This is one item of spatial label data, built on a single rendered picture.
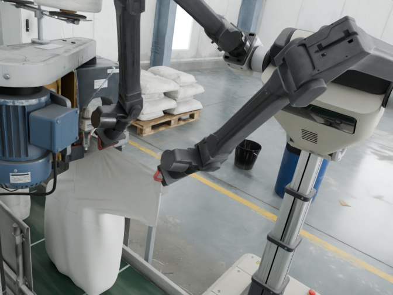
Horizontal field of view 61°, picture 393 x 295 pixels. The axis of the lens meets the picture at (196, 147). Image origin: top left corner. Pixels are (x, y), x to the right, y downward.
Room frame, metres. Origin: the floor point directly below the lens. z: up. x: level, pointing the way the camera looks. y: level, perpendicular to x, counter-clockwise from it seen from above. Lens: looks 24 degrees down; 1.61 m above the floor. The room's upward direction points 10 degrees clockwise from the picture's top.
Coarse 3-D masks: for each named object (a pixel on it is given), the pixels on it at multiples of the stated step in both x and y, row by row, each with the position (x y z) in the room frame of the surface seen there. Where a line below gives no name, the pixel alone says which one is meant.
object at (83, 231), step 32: (96, 160) 1.09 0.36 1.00; (128, 160) 1.00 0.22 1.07; (64, 192) 1.12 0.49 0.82; (96, 192) 1.08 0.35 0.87; (128, 192) 1.00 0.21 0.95; (160, 192) 0.92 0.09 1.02; (64, 224) 1.07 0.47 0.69; (96, 224) 1.02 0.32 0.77; (64, 256) 1.08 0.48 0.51; (96, 256) 1.01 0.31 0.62; (96, 288) 1.00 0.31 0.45
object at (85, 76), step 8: (96, 56) 1.30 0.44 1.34; (96, 64) 1.15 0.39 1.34; (104, 64) 1.17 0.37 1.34; (112, 64) 1.20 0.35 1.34; (80, 72) 1.06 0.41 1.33; (88, 72) 1.09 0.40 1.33; (96, 72) 1.11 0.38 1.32; (104, 72) 1.14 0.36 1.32; (80, 80) 1.06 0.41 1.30; (88, 80) 1.09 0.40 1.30; (112, 80) 1.17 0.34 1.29; (80, 88) 1.06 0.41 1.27; (88, 88) 1.09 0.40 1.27; (96, 88) 1.12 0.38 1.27; (104, 88) 1.14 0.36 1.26; (112, 88) 1.17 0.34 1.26; (80, 96) 1.06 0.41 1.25; (88, 96) 1.09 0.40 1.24; (96, 96) 1.12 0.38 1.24; (104, 96) 1.14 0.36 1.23; (112, 96) 1.18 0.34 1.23; (80, 104) 1.06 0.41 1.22; (104, 104) 1.21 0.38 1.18; (80, 136) 1.06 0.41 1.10
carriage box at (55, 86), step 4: (56, 80) 0.99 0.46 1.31; (60, 80) 1.00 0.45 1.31; (48, 84) 0.97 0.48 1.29; (52, 84) 0.98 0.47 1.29; (56, 84) 1.00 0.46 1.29; (60, 84) 1.00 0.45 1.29; (48, 88) 0.97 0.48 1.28; (52, 88) 0.98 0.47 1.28; (56, 88) 1.00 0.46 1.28; (60, 88) 1.00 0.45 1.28; (56, 92) 1.00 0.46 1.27; (60, 92) 1.00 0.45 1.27; (52, 156) 0.98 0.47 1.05; (60, 156) 1.00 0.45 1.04; (52, 160) 0.98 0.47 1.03
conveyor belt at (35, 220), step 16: (32, 192) 1.68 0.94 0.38; (32, 208) 1.52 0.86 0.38; (32, 224) 1.40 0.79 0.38; (32, 240) 1.28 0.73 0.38; (32, 256) 1.18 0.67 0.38; (48, 256) 1.20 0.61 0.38; (32, 272) 1.09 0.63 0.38; (48, 272) 1.11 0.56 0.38; (128, 272) 1.19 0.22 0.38; (48, 288) 1.02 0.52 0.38; (64, 288) 1.04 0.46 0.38; (80, 288) 1.05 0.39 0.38; (112, 288) 1.08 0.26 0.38; (128, 288) 1.10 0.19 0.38; (144, 288) 1.11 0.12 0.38
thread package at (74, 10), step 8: (40, 0) 0.82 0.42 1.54; (48, 0) 0.82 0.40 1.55; (56, 0) 0.82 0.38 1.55; (64, 0) 0.82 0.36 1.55; (72, 0) 0.83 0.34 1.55; (80, 0) 0.84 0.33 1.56; (88, 0) 0.85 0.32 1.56; (96, 0) 0.88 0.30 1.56; (64, 8) 0.82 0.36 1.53; (72, 8) 0.83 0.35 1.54; (80, 8) 0.84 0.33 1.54; (88, 8) 0.85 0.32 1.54; (96, 8) 0.88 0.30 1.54
